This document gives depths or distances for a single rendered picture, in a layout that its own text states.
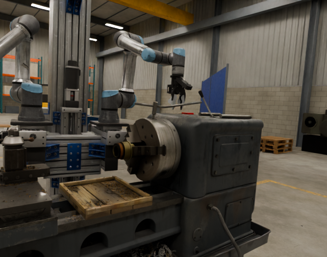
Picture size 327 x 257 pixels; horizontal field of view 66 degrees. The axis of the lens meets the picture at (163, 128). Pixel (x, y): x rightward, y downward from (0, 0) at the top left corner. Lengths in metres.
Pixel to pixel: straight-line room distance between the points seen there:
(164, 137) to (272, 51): 11.59
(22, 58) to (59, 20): 0.37
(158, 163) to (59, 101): 1.00
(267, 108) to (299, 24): 3.57
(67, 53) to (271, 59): 11.16
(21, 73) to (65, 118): 0.38
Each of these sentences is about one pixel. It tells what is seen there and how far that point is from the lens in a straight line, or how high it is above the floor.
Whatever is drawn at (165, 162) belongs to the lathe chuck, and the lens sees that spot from 1.18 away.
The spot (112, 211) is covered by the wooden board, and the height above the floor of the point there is 0.88.
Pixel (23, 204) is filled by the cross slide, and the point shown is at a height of 0.97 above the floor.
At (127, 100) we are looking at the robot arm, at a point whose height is 1.32.
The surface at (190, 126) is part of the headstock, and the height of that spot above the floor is 1.21.
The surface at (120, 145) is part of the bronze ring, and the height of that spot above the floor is 1.11.
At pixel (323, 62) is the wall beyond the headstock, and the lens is 11.60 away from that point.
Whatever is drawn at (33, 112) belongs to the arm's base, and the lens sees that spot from 1.72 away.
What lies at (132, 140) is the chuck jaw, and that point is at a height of 1.13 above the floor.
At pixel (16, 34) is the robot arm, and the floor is 1.66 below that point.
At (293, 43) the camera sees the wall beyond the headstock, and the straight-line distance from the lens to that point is 12.24.
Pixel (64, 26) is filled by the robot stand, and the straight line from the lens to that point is 1.99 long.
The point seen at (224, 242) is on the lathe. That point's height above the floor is 0.56.
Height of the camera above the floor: 1.30
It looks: 5 degrees down
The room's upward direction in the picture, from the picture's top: 3 degrees clockwise
